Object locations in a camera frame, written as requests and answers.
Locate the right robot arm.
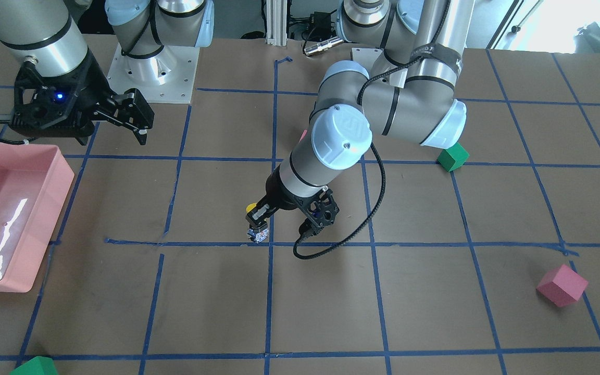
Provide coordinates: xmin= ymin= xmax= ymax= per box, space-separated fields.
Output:
xmin=0 ymin=1 xmax=215 ymax=145

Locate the pink plastic bin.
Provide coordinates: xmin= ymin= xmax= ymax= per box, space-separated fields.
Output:
xmin=0 ymin=143 xmax=74 ymax=293

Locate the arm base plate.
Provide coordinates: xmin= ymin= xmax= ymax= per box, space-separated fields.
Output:
xmin=107 ymin=45 xmax=202 ymax=104
xmin=352 ymin=47 xmax=408 ymax=88

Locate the pink foam cube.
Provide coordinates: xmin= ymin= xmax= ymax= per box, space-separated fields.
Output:
xmin=536 ymin=265 xmax=590 ymax=308

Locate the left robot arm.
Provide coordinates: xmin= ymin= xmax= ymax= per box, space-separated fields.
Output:
xmin=247 ymin=1 xmax=474 ymax=242

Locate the green foam cube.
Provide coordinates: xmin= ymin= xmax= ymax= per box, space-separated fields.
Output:
xmin=10 ymin=356 xmax=59 ymax=375
xmin=436 ymin=142 xmax=470 ymax=172

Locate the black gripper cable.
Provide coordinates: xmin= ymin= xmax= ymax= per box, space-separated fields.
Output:
xmin=293 ymin=143 xmax=387 ymax=260

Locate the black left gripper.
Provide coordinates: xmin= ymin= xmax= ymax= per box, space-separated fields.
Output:
xmin=246 ymin=169 xmax=340 ymax=233

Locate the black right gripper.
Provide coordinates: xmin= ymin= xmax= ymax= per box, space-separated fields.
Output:
xmin=9 ymin=57 xmax=155 ymax=145

